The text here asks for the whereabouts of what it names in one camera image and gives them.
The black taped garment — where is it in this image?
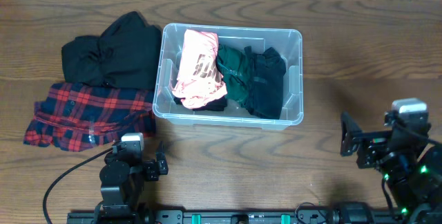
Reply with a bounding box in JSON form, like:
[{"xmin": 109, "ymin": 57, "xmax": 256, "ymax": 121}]
[{"xmin": 193, "ymin": 97, "xmax": 228, "ymax": 111}]

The coral pink printed shirt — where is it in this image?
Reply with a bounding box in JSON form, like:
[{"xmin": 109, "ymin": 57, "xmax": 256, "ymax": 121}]
[{"xmin": 172, "ymin": 29, "xmax": 227, "ymax": 109}]

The red navy plaid shirt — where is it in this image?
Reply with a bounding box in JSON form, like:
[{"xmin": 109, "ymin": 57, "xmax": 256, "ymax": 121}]
[{"xmin": 23, "ymin": 82, "xmax": 156, "ymax": 152}]

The navy garment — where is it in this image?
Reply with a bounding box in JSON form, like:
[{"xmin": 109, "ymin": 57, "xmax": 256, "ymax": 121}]
[{"xmin": 244, "ymin": 46, "xmax": 286, "ymax": 120}]

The large black garment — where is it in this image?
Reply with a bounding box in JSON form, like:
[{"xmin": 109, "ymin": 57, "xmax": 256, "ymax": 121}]
[{"xmin": 61, "ymin": 11, "xmax": 162, "ymax": 90}]

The dark green garment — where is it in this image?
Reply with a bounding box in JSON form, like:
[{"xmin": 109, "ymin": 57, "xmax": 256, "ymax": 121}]
[{"xmin": 216, "ymin": 44, "xmax": 251, "ymax": 105}]

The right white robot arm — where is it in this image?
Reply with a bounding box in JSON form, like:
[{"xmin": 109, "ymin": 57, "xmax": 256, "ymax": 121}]
[{"xmin": 340, "ymin": 110, "xmax": 441, "ymax": 223}]

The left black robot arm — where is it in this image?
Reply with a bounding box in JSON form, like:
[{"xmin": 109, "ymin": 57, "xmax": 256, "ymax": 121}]
[{"xmin": 99, "ymin": 141, "xmax": 169, "ymax": 218}]

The clear plastic storage bin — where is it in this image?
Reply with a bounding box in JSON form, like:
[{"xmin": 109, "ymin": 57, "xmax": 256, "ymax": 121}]
[{"xmin": 153, "ymin": 23, "xmax": 304, "ymax": 130}]

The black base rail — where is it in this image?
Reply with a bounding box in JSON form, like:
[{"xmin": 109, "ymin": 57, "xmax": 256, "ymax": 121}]
[{"xmin": 66, "ymin": 207, "xmax": 397, "ymax": 224}]

